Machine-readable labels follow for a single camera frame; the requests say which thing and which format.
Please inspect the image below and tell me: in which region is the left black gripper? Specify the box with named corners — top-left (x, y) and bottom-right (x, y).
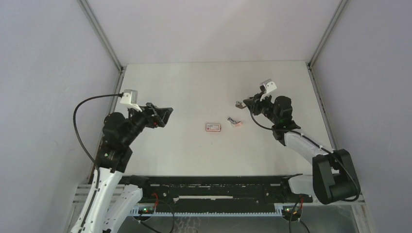
top-left (122, 102), bottom-right (172, 146)

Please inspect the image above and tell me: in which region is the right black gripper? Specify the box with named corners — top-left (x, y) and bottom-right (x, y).
top-left (244, 92), bottom-right (279, 125)

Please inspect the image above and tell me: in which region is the pink white stapler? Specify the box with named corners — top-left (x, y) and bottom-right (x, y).
top-left (226, 117), bottom-right (242, 127)

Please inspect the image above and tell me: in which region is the red white staple box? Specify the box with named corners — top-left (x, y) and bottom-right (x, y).
top-left (206, 123), bottom-right (222, 132)

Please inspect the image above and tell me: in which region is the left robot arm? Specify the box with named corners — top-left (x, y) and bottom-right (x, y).
top-left (70, 103), bottom-right (173, 233)

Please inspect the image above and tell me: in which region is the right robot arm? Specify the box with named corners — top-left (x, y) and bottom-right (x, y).
top-left (242, 93), bottom-right (361, 204)

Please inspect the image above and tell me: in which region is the right black camera cable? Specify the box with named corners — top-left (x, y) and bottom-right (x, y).
top-left (249, 102), bottom-right (274, 131)

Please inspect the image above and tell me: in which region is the black camera cable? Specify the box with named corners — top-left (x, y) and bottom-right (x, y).
top-left (249, 102), bottom-right (274, 131)
top-left (72, 93), bottom-right (124, 189)

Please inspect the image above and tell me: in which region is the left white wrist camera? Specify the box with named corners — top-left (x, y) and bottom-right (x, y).
top-left (120, 89), bottom-right (142, 112)

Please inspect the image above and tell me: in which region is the left black camera cable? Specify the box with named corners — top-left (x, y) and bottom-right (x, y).
top-left (72, 93), bottom-right (124, 189)

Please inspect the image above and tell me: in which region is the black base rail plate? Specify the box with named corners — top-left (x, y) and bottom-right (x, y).
top-left (88, 175), bottom-right (348, 215)

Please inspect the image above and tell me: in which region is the left aluminium frame post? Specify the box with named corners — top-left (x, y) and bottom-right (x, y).
top-left (78, 0), bottom-right (126, 73)

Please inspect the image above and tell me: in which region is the aluminium frame post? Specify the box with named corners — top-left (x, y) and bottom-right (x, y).
top-left (78, 0), bottom-right (126, 73)
top-left (307, 0), bottom-right (350, 70)

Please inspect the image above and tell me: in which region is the right aluminium frame post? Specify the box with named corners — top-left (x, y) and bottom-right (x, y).
top-left (307, 0), bottom-right (350, 70)

